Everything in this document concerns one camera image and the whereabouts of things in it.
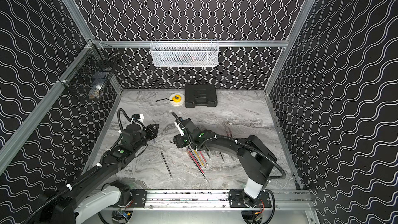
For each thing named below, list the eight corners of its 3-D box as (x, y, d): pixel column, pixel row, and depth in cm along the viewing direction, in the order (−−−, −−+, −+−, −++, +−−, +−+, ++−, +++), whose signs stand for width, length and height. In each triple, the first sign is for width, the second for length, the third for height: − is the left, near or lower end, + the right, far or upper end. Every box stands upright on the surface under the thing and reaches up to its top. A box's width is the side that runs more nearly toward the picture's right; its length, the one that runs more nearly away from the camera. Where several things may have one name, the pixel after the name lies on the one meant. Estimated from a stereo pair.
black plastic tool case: (184, 109, 112) (183, 103, 107) (186, 88, 126) (185, 81, 120) (216, 109, 112) (217, 103, 107) (214, 88, 126) (215, 81, 121)
